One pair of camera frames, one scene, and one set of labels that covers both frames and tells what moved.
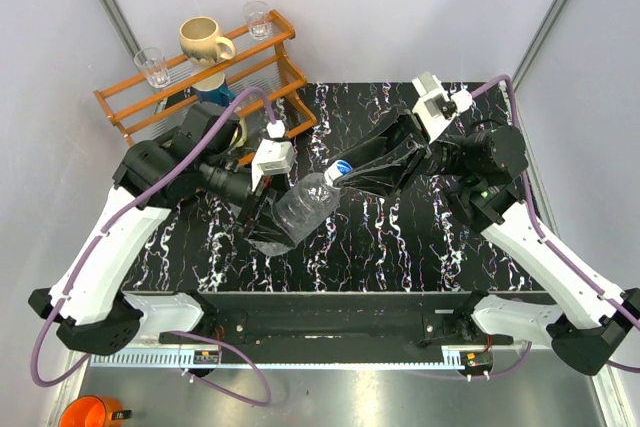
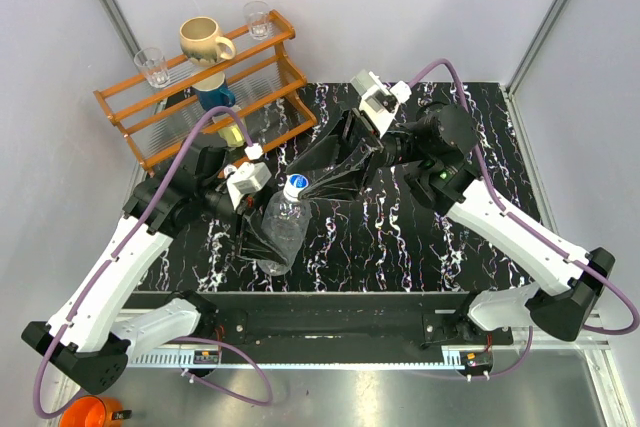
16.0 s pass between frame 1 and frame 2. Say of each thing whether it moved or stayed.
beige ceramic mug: stayed
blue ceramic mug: stayed
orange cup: stayed
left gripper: moved
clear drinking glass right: stayed
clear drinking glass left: stayed
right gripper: moved
